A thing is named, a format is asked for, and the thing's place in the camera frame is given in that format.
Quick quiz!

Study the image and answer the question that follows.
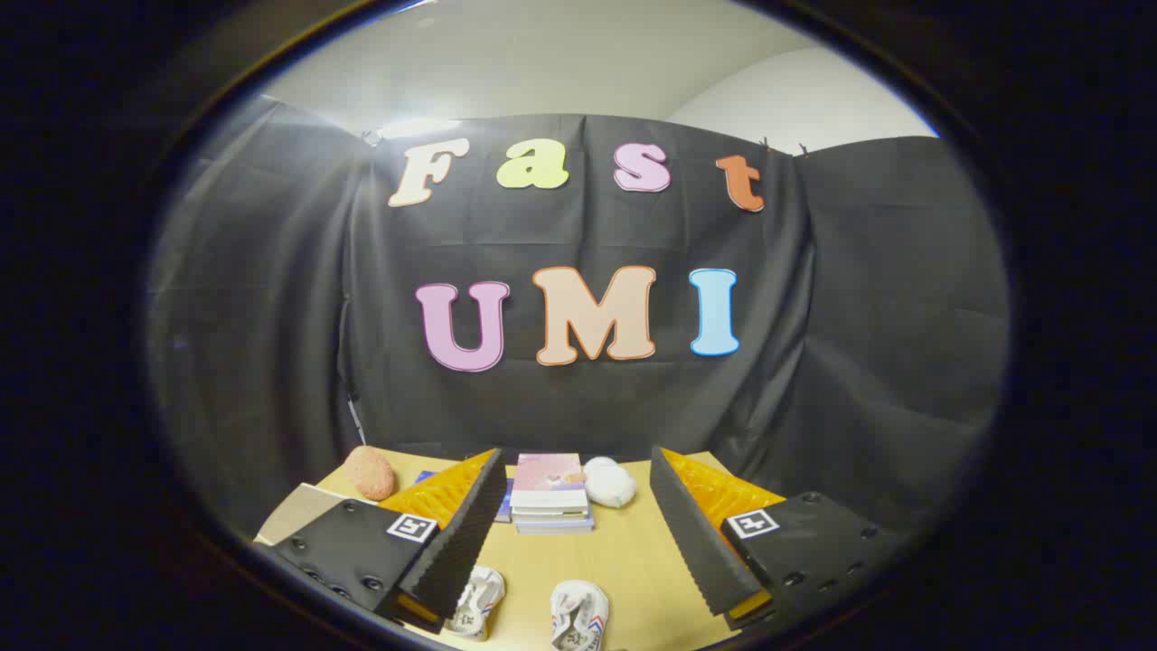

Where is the black backdrop cloth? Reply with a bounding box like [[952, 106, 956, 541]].
[[149, 95, 1009, 543]]

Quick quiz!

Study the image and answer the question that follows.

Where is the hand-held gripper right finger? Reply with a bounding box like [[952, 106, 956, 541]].
[[649, 446, 905, 631]]

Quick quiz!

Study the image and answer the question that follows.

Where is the white canvas shoe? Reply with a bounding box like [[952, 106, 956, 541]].
[[550, 580, 610, 651], [445, 566, 507, 641]]

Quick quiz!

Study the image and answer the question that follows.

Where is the pink cover book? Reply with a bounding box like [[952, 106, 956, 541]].
[[511, 453, 588, 510]]

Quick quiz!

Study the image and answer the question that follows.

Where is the beige fabric storage box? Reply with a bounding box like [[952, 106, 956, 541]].
[[258, 483, 381, 546]]

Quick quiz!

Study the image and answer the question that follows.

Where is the orange plush toy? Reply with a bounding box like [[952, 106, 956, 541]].
[[343, 446, 397, 501]]

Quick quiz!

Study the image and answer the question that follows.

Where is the blue cover book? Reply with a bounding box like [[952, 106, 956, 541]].
[[414, 469, 514, 524]]

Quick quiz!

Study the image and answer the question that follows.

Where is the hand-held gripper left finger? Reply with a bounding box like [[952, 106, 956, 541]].
[[269, 448, 509, 634]]

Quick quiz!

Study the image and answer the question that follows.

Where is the white plush toy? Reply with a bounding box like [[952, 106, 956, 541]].
[[583, 457, 637, 509]]

